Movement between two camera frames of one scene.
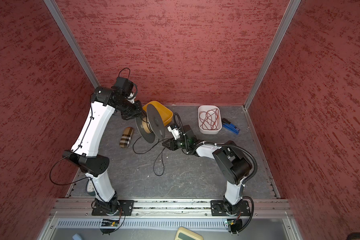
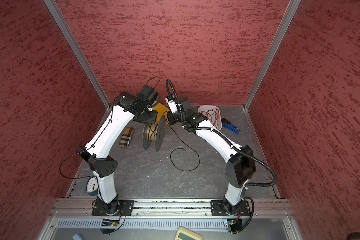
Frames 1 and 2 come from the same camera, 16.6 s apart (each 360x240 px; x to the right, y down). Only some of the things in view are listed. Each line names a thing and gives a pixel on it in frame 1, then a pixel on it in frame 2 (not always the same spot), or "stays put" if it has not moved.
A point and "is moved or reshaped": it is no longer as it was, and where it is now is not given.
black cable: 157,156 to 183,148
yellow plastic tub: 165,115 stays put
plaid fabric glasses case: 126,137 stays put
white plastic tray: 209,119 stays put
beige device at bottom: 183,233 stays put
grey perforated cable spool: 151,126 is moved or reshaped
